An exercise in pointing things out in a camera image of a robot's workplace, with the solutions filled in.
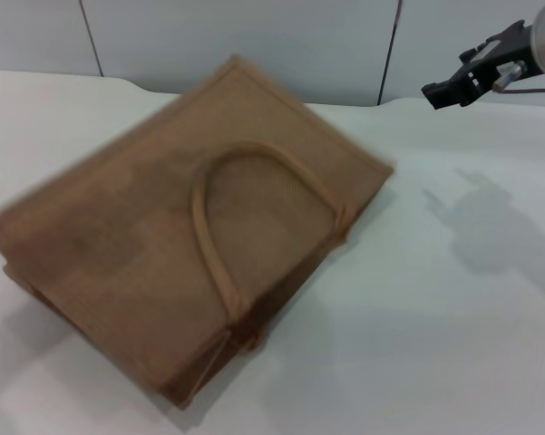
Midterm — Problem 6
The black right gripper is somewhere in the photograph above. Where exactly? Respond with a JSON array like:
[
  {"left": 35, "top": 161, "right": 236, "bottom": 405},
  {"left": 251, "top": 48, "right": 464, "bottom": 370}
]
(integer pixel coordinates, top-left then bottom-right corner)
[{"left": 420, "top": 18, "right": 541, "bottom": 111}]

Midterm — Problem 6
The brown jute handbag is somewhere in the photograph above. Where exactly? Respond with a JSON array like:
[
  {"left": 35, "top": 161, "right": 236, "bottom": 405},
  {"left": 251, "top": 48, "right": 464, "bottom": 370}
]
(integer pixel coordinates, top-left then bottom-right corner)
[{"left": 0, "top": 53, "right": 397, "bottom": 412}]

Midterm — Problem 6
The right arm cable with plug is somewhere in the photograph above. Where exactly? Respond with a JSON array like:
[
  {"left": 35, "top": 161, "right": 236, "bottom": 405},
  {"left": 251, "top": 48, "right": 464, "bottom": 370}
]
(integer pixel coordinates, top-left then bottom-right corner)
[{"left": 490, "top": 60, "right": 545, "bottom": 97}]

